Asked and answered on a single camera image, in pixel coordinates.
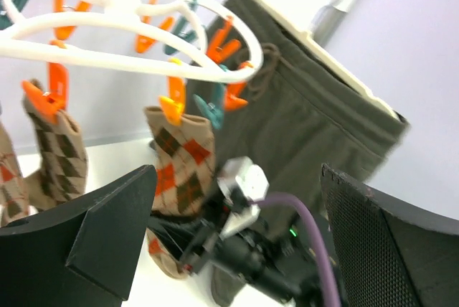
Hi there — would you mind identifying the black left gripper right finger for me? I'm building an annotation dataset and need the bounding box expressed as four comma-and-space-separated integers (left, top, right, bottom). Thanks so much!
321, 164, 458, 307

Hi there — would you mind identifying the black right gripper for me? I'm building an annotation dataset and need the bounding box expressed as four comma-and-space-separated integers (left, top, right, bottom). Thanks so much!
150, 197, 301, 303

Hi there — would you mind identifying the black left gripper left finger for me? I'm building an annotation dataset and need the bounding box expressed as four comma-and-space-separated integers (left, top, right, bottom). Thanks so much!
1, 165, 156, 307

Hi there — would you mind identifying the brown beige checked sock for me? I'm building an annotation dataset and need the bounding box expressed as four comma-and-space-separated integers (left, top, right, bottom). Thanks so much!
22, 95, 87, 212

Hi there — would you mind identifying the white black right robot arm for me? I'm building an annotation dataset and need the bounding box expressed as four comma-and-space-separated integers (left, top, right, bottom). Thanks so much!
148, 197, 349, 306

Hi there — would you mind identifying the white clip sock hanger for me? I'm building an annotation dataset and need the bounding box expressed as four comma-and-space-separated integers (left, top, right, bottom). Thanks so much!
1, 0, 263, 142

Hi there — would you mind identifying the white garment hanger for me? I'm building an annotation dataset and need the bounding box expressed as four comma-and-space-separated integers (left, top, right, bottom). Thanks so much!
254, 0, 399, 119

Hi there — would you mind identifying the olive green hanging garment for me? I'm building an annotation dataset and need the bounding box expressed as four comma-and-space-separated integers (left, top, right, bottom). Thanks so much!
148, 0, 412, 307

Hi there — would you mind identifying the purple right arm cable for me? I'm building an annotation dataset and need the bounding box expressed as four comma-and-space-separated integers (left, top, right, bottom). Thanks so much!
256, 192, 344, 307

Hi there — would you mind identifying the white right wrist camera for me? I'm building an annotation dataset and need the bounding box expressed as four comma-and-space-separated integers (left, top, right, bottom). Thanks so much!
217, 156, 269, 239

